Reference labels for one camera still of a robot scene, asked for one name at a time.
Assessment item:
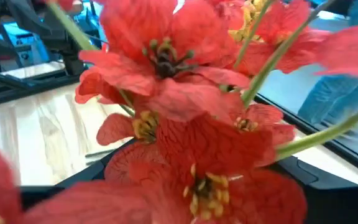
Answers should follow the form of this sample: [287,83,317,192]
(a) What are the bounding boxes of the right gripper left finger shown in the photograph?
[20,139,136,208]

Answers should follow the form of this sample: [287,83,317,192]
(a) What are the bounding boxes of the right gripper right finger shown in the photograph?
[277,155,358,224]

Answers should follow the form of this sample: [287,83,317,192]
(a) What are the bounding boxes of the red artificial flower bunch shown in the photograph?
[0,0,358,224]

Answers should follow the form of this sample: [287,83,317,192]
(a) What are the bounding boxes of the yellow artificial flower bunch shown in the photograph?
[227,0,272,43]

